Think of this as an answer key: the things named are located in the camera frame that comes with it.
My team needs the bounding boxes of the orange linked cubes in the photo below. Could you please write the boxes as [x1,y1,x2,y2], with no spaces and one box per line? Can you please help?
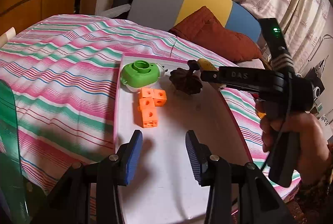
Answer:
[138,87,167,128]

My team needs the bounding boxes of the dark brown spinning top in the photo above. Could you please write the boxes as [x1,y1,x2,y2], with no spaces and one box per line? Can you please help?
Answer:
[169,60,203,95]

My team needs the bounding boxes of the green white round toy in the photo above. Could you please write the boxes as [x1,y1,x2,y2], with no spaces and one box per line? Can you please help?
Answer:
[120,59,168,93]

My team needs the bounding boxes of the yellow textured wedge toy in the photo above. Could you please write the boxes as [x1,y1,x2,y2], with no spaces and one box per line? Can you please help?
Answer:
[198,58,219,72]

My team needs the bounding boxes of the person's right hand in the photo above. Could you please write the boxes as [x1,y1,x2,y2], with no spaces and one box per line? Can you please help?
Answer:
[255,98,333,185]

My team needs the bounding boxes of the pink-rimmed white tray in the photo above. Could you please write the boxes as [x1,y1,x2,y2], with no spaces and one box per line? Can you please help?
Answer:
[113,52,255,224]

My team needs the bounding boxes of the rust red cushion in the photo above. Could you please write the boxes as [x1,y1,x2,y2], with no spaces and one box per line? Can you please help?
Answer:
[169,6,262,63]

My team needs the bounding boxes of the striped pink green tablecloth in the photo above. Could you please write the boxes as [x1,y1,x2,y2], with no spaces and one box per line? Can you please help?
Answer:
[0,14,303,204]

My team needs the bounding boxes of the green glass side table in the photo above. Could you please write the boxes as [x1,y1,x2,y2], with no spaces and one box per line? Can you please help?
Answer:
[1,80,30,223]

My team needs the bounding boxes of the grey yellow blue headboard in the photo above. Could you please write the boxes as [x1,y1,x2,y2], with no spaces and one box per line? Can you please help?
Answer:
[128,0,261,43]

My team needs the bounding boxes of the rolled white paper tube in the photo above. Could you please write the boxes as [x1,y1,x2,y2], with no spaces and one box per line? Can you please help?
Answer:
[0,27,16,48]

